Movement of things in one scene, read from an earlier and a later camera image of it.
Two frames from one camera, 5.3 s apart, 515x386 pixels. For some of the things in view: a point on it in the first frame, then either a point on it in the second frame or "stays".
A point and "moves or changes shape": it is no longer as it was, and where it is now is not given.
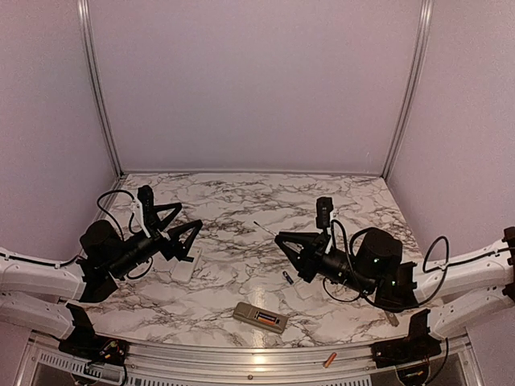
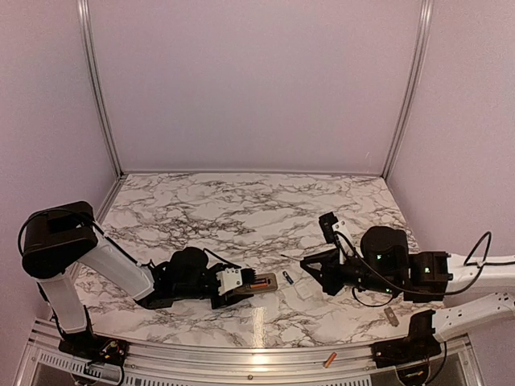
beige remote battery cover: x=393 y=320 stays
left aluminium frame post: x=83 y=12 stays
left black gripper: x=180 y=251 -> x=216 y=304
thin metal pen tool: x=265 y=228 moves or changes shape
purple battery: x=288 y=277 stays
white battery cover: x=303 y=289 stays
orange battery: x=265 y=321 -> x=259 y=285
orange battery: x=330 y=359 stays
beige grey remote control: x=261 y=316 -> x=271 y=277
